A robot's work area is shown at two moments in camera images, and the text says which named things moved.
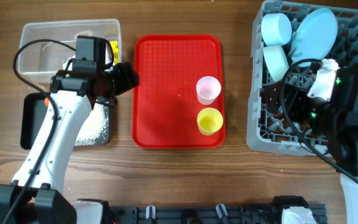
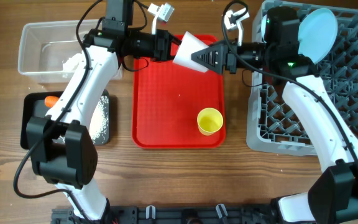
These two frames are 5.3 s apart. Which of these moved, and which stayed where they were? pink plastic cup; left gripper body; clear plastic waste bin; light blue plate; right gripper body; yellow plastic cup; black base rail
Moved: pink plastic cup; left gripper body; right gripper body
Stayed: black base rail; yellow plastic cup; clear plastic waste bin; light blue plate
